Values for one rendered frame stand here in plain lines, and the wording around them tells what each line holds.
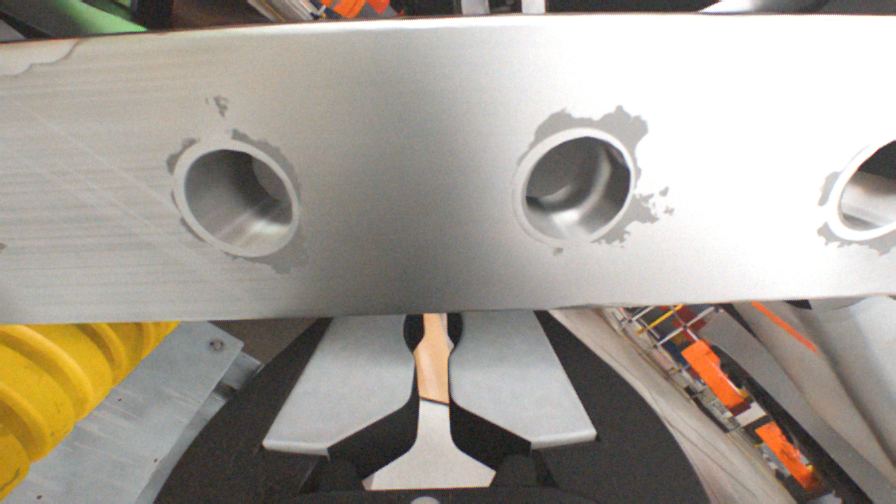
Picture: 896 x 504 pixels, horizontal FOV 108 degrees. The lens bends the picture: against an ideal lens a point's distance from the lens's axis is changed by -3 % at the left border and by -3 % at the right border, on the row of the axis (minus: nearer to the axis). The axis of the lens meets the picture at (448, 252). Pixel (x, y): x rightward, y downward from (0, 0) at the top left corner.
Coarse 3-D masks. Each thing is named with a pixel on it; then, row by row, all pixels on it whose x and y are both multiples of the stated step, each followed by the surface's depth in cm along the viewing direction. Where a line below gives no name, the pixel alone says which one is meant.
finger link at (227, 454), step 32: (320, 320) 9; (288, 352) 8; (256, 384) 8; (288, 384) 8; (224, 416) 7; (256, 416) 7; (192, 448) 6; (224, 448) 6; (256, 448) 6; (192, 480) 6; (224, 480) 6; (256, 480) 6; (288, 480) 6
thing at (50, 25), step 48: (0, 0) 10; (48, 0) 10; (96, 0) 11; (144, 0) 12; (192, 0) 19; (240, 0) 27; (480, 0) 12; (528, 0) 12; (624, 0) 24; (672, 0) 15; (720, 0) 11; (768, 0) 10; (816, 0) 10
